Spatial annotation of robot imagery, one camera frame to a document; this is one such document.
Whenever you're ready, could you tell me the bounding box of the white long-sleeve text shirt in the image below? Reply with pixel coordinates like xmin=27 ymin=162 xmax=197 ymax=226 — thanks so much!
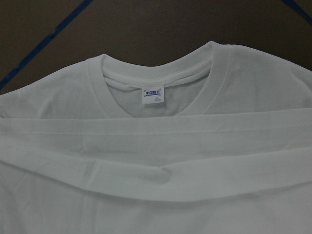
xmin=0 ymin=41 xmax=312 ymax=234

